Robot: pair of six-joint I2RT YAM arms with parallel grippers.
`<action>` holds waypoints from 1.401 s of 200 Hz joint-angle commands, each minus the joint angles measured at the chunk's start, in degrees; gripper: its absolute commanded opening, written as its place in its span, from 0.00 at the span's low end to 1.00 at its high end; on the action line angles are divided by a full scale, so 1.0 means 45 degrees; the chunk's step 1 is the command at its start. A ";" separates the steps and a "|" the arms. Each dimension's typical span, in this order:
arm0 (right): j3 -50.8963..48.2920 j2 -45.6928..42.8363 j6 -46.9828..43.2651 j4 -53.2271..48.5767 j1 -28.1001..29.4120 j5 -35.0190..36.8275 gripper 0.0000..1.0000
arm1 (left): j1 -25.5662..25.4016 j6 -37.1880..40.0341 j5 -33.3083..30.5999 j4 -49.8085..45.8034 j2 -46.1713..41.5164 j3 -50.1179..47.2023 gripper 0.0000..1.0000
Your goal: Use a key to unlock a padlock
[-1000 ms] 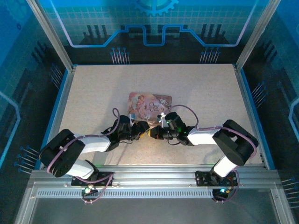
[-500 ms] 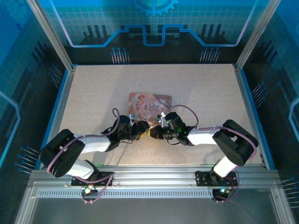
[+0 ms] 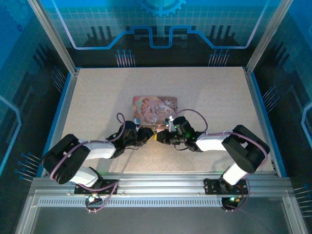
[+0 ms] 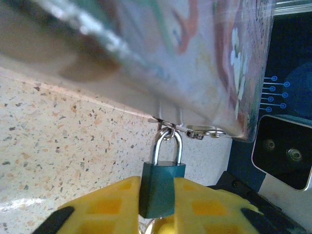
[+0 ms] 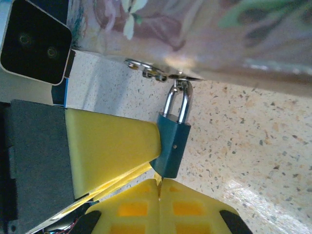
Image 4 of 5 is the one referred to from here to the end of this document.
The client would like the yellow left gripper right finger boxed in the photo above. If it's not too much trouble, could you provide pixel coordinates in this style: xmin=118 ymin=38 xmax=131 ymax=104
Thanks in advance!
xmin=173 ymin=176 xmax=266 ymax=234

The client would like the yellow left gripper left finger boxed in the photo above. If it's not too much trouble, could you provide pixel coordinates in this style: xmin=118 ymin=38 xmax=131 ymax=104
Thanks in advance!
xmin=31 ymin=175 xmax=142 ymax=234

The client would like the silver key with ring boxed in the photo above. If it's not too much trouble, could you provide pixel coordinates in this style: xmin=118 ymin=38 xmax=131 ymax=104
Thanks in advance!
xmin=138 ymin=216 xmax=159 ymax=234

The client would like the aluminium frame post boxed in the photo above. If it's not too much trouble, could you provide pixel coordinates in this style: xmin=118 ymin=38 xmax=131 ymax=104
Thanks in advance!
xmin=273 ymin=0 xmax=312 ymax=16

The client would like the small teal padlock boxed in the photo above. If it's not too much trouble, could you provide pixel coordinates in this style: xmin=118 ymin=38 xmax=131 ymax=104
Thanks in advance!
xmin=138 ymin=130 xmax=187 ymax=219

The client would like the pink fairy tin box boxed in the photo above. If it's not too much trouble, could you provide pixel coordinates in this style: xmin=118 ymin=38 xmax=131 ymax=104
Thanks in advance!
xmin=0 ymin=0 xmax=276 ymax=143

